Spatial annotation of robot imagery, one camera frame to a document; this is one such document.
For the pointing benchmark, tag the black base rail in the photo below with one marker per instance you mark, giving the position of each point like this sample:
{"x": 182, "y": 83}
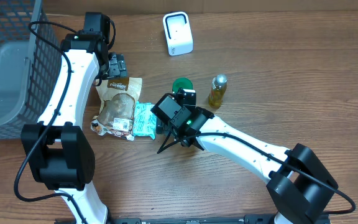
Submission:
{"x": 247, "y": 219}

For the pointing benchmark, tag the brown snack pouch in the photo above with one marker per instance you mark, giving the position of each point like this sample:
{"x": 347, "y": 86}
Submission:
{"x": 118, "y": 99}

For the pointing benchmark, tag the white barcode scanner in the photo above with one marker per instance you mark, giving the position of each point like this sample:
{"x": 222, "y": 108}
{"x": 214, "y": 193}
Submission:
{"x": 178, "y": 34}

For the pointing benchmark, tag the grey plastic mesh basket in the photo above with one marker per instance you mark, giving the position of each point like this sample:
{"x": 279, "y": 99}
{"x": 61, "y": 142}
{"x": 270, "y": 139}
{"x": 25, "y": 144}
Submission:
{"x": 29, "y": 67}

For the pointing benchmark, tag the teal snack packet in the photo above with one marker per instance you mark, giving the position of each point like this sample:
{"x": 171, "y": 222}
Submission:
{"x": 145, "y": 122}

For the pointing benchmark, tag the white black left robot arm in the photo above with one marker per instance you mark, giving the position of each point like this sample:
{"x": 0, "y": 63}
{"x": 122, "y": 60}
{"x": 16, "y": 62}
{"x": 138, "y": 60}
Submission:
{"x": 57, "y": 151}

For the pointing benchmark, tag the yellow liquid plastic bottle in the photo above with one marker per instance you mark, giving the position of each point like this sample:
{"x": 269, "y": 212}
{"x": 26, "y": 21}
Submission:
{"x": 218, "y": 89}

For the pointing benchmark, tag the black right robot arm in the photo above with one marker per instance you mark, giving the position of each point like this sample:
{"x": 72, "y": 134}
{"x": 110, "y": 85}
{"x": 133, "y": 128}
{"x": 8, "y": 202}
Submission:
{"x": 297, "y": 181}

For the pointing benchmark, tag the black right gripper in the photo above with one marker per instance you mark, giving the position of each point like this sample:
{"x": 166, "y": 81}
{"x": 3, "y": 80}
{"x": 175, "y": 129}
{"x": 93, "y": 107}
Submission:
{"x": 164, "y": 128}

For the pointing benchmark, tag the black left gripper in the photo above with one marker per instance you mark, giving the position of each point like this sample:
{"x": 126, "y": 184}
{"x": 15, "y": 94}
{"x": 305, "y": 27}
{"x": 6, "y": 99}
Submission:
{"x": 117, "y": 66}

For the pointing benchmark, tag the green lid white jar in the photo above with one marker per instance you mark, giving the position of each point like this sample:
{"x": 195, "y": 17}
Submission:
{"x": 181, "y": 85}

